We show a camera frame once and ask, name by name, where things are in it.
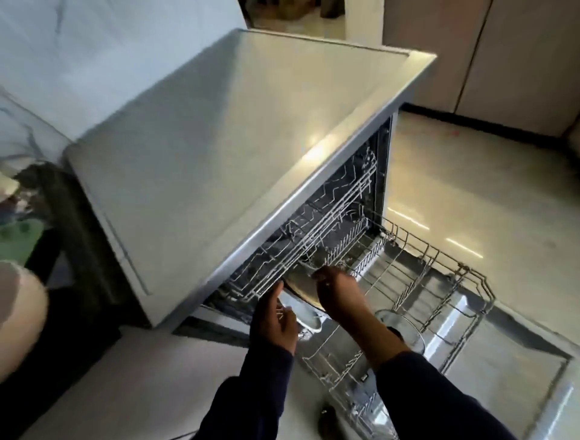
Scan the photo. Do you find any person's left hand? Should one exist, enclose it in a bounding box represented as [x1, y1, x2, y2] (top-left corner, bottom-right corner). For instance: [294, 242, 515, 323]
[249, 280, 300, 357]

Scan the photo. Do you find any person's right hand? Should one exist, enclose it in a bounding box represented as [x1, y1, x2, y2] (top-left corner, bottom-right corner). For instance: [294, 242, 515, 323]
[313, 265, 370, 325]

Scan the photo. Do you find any grey speckled plate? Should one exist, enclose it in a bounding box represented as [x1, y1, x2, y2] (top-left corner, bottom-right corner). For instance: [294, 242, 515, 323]
[283, 267, 328, 314]

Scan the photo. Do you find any cream round plate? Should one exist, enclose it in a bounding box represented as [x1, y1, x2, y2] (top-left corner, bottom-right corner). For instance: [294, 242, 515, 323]
[277, 290, 325, 335]

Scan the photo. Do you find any wire dishwasher rack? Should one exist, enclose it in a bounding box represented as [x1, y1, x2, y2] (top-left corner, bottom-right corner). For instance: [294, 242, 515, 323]
[298, 213, 495, 440]
[224, 149, 379, 302]

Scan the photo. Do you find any glass lid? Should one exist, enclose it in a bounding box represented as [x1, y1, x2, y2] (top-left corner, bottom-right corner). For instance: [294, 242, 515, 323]
[373, 309, 427, 357]

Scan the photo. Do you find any silver dishwasher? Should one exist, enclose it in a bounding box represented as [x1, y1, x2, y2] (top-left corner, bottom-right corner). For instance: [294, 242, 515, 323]
[63, 28, 580, 440]

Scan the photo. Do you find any pink bowl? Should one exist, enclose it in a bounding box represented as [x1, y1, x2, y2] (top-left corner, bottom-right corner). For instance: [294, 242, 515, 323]
[0, 260, 50, 386]

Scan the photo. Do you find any green leaf plate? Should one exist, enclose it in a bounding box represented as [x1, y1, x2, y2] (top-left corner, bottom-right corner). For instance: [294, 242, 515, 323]
[0, 217, 48, 268]

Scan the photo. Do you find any person's left forearm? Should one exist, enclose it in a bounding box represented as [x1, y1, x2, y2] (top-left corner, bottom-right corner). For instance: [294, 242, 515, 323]
[192, 340, 295, 440]

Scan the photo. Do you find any person's right forearm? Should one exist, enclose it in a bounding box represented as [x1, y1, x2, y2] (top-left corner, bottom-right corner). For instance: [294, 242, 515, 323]
[346, 308, 515, 440]

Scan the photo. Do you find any person's left foot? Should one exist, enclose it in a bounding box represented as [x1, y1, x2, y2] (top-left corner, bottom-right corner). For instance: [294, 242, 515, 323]
[317, 403, 341, 440]

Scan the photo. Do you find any white base cabinet door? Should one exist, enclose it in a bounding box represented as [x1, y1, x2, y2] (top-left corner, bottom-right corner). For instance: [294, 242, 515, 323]
[18, 322, 254, 440]

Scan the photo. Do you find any dark bag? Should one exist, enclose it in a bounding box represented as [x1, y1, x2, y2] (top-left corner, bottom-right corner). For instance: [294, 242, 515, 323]
[319, 0, 347, 20]

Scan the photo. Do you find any dark low furniture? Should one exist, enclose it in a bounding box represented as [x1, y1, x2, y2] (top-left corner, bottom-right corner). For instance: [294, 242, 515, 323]
[237, 0, 323, 21]

